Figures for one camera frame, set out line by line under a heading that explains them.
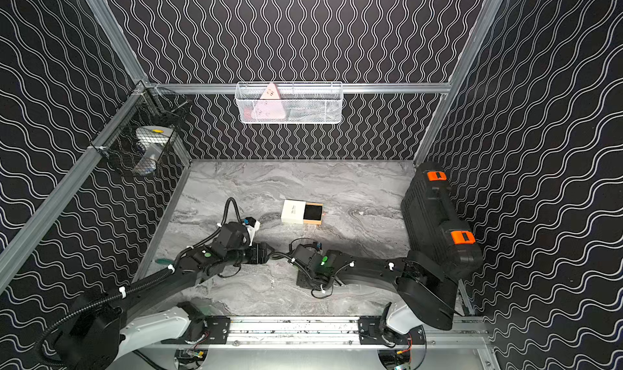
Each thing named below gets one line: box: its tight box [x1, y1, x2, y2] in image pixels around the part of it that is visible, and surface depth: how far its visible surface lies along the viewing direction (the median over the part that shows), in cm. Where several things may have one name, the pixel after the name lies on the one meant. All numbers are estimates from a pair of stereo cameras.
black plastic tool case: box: [400, 161, 484, 281], surface depth 71 cm
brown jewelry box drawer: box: [303, 202, 324, 225], surface depth 100 cm
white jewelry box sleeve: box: [280, 199, 306, 225], surface depth 100 cm
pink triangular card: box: [251, 82, 286, 120], surface depth 92 cm
